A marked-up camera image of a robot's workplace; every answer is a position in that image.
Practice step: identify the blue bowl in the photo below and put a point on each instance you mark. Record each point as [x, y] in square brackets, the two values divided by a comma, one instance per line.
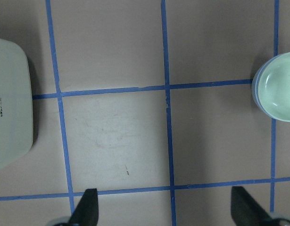
[255, 89]

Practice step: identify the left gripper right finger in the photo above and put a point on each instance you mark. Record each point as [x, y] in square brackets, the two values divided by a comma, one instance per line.
[245, 210]

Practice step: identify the cream and chrome toaster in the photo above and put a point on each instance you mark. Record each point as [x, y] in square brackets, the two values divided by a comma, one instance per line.
[16, 104]

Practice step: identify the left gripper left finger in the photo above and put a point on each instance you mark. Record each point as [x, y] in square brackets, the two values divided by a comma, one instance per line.
[87, 210]

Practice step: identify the green bowl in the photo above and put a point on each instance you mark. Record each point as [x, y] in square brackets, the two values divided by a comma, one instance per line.
[273, 88]

